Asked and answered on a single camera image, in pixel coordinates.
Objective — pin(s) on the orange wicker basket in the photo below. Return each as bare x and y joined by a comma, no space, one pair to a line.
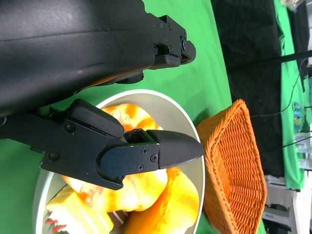
234,158

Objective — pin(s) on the chocolate cake slice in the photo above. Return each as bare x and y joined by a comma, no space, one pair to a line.
118,216

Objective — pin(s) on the black boom pole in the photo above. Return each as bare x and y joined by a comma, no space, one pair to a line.
268,61

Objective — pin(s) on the grey round bowl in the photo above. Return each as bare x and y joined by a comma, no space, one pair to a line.
151,102

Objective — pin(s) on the green background cloth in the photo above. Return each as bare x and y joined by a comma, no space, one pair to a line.
287,97

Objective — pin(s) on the green tablecloth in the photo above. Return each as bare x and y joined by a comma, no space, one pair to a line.
195,73

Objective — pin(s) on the white desk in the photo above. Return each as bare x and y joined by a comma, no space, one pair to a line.
287,209

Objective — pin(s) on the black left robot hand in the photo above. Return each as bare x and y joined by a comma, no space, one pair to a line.
73,48

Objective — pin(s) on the oval orange bread roll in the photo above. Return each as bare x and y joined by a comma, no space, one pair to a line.
170,207

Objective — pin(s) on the yellow layered cake slice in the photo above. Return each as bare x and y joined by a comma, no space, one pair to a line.
78,212

